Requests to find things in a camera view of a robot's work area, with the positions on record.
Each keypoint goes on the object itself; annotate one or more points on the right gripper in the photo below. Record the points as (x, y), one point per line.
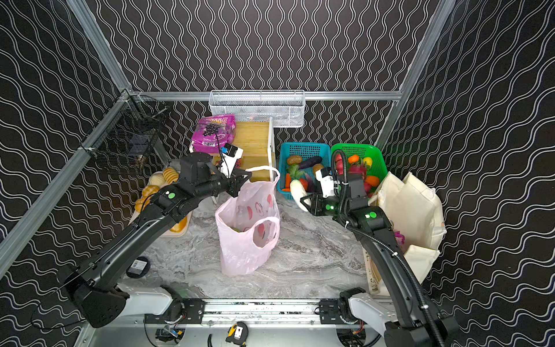
(316, 204)

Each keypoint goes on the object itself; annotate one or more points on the cream canvas tote bag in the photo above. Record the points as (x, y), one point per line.
(416, 211)

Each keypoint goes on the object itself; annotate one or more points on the white wooden two-tier shelf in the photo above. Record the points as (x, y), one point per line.
(253, 146)

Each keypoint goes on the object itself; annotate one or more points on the brown potato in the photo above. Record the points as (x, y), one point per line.
(294, 160)

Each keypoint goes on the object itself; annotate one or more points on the green plastic basket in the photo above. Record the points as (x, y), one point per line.
(365, 160)

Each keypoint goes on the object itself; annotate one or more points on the teal plastic basket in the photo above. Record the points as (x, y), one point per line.
(307, 176)

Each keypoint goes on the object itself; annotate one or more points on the purple snack bag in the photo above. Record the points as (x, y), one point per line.
(400, 238)
(212, 133)

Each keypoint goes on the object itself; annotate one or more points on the beige bread tray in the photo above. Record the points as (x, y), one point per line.
(157, 181)

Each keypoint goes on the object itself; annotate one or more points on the pink plastic bag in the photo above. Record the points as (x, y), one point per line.
(249, 226)

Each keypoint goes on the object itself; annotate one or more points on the black round puck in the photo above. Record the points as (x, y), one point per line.
(139, 268)

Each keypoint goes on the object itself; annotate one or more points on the yellow black tape measure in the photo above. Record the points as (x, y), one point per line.
(238, 334)

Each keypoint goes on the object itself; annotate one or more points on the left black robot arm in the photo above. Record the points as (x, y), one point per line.
(93, 287)

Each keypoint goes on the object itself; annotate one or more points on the white radish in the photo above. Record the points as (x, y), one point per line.
(298, 192)

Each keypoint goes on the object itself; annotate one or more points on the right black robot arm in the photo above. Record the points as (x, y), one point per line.
(412, 319)

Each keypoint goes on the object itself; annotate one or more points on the white wire wall basket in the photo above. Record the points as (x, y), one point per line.
(284, 109)

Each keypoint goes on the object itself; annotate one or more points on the purple eggplant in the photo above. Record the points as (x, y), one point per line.
(310, 162)

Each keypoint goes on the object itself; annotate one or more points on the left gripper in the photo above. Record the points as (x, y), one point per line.
(234, 184)

